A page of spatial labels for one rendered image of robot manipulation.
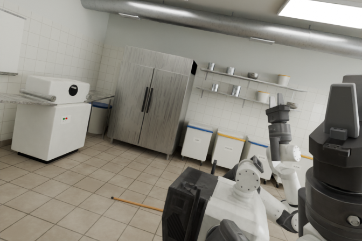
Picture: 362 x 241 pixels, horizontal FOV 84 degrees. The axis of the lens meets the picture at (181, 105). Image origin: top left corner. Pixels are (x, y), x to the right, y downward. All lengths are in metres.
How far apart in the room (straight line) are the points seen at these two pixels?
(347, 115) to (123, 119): 4.08
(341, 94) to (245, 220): 0.43
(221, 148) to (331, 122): 3.92
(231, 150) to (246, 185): 3.57
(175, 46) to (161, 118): 1.83
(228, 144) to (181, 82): 1.54
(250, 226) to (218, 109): 4.18
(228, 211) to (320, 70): 4.73
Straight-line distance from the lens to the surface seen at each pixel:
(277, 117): 0.96
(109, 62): 5.42
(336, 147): 0.28
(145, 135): 4.11
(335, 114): 0.29
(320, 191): 0.34
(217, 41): 4.83
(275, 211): 0.98
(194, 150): 4.22
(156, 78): 3.95
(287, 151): 0.93
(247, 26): 3.84
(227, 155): 4.23
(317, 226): 0.37
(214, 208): 0.62
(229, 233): 0.50
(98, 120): 4.98
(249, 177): 0.63
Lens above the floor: 1.54
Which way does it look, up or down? 6 degrees down
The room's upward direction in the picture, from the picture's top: 13 degrees clockwise
